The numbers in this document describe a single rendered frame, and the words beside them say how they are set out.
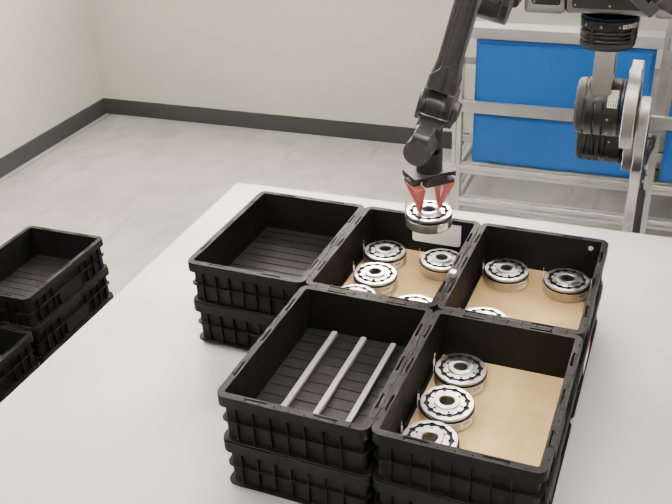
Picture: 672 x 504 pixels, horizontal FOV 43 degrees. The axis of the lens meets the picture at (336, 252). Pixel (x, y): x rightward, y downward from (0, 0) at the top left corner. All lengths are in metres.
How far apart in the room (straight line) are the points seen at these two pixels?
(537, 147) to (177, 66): 2.46
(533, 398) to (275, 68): 3.66
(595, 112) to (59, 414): 1.45
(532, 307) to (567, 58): 1.88
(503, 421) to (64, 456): 0.89
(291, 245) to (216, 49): 3.12
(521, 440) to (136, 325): 1.05
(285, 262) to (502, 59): 1.86
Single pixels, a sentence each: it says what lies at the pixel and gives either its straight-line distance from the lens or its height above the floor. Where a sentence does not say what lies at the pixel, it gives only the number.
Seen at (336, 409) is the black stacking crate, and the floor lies 0.83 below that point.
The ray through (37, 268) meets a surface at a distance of 3.03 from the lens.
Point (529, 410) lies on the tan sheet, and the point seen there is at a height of 0.83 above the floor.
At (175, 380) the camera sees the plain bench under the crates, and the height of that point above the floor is 0.70.
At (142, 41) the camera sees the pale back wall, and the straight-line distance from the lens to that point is 5.50.
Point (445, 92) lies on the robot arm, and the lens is 1.77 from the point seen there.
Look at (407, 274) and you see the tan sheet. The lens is 2.09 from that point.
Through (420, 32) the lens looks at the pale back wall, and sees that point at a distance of 4.74.
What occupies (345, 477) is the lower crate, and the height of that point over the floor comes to 0.81.
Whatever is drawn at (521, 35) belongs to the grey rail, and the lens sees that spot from 3.71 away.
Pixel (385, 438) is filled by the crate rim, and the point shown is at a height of 0.93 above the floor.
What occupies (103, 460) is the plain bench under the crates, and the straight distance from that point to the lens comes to 1.86.
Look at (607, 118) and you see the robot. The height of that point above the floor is 1.13.
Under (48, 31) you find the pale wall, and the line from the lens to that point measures 5.37.
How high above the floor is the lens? 1.92
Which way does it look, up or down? 30 degrees down
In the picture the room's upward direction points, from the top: 3 degrees counter-clockwise
